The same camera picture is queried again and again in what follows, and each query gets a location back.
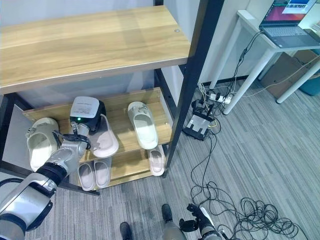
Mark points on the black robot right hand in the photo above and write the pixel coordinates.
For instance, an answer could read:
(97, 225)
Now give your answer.
(197, 220)

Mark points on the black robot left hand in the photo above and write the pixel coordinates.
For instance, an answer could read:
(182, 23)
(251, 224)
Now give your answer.
(86, 110)

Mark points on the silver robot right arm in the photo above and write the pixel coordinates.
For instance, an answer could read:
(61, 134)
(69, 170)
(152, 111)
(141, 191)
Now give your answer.
(210, 232)

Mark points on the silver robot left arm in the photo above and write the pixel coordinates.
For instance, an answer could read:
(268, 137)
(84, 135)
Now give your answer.
(30, 197)

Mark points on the black battery charger box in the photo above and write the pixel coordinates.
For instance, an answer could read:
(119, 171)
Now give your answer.
(198, 123)

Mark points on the white power strip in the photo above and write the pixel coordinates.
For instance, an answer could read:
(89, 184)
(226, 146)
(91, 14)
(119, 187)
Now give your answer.
(221, 98)

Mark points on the white desk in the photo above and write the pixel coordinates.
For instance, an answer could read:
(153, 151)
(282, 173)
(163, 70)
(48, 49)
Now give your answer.
(252, 72)

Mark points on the brown cardboard box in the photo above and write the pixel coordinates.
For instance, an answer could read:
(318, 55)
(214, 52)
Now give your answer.
(282, 72)

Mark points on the teal bin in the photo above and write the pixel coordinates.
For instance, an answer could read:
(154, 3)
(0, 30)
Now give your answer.
(312, 85)

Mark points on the open laptop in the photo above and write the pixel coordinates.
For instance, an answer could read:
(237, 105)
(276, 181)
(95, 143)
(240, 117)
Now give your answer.
(287, 27)

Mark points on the wooden shoe rack, black frame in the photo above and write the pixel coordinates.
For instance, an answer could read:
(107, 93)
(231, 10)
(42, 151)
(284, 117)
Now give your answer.
(95, 42)

